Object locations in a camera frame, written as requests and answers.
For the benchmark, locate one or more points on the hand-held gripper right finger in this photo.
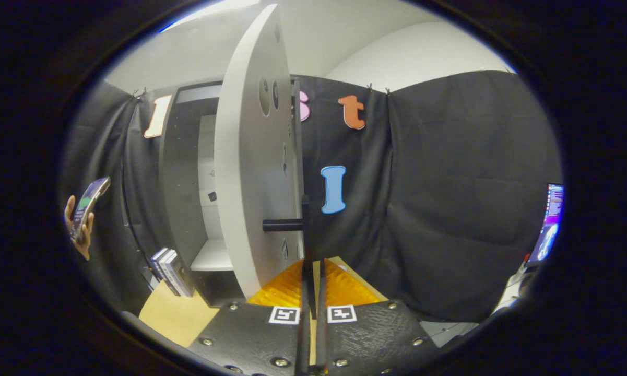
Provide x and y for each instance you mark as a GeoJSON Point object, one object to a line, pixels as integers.
{"type": "Point", "coordinates": [370, 339]}

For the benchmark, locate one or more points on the white cabinet shelf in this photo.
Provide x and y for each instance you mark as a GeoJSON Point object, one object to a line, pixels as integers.
{"type": "Point", "coordinates": [214, 258]}

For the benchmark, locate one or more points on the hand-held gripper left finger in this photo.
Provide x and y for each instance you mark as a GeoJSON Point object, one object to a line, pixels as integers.
{"type": "Point", "coordinates": [250, 339]}

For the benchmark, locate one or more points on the black backdrop cloth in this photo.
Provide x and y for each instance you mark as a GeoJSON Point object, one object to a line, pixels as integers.
{"type": "Point", "coordinates": [449, 183]}

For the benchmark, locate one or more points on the upright dark books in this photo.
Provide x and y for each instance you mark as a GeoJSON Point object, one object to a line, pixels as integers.
{"type": "Point", "coordinates": [175, 274]}

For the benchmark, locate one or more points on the dark grey cabinet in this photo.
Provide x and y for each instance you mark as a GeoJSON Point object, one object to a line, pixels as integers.
{"type": "Point", "coordinates": [180, 183]}

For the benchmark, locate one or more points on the computer monitor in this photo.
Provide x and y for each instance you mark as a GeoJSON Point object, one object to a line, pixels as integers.
{"type": "Point", "coordinates": [551, 224]}

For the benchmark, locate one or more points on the white cabinet door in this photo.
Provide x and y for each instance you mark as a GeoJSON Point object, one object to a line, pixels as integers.
{"type": "Point", "coordinates": [245, 156]}

